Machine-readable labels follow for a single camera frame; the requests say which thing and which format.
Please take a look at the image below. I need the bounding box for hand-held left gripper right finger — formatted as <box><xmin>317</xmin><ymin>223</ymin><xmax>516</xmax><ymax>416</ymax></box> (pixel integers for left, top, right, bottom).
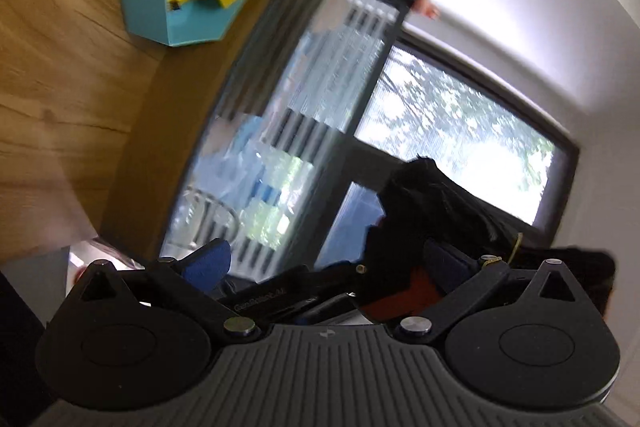
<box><xmin>394</xmin><ymin>239</ymin><xmax>578</xmax><ymax>349</ymax></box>

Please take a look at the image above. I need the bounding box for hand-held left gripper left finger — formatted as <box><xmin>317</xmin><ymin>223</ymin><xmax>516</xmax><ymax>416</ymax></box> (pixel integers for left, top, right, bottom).
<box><xmin>77</xmin><ymin>238</ymin><xmax>262</xmax><ymax>344</ymax></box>

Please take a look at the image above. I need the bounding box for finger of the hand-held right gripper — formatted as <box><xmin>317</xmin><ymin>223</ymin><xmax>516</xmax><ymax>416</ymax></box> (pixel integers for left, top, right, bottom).
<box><xmin>300</xmin><ymin>259</ymin><xmax>371</xmax><ymax>284</ymax></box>

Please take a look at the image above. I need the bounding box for black shopping bag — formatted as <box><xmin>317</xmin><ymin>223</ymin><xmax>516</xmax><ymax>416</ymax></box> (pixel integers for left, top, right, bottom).
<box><xmin>357</xmin><ymin>154</ymin><xmax>617</xmax><ymax>324</ymax></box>

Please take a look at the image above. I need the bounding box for yellow rubber band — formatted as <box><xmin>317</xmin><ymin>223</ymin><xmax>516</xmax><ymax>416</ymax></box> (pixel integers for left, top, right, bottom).
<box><xmin>480</xmin><ymin>232</ymin><xmax>525</xmax><ymax>267</ymax></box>

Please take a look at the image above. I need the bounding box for dark-framed window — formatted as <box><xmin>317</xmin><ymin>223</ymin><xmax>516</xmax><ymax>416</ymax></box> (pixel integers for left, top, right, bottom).
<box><xmin>350</xmin><ymin>32</ymin><xmax>581</xmax><ymax>253</ymax></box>

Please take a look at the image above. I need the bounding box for person's black clothing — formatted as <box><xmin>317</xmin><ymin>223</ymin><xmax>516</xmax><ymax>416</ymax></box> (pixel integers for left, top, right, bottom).
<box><xmin>0</xmin><ymin>269</ymin><xmax>53</xmax><ymax>427</ymax></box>

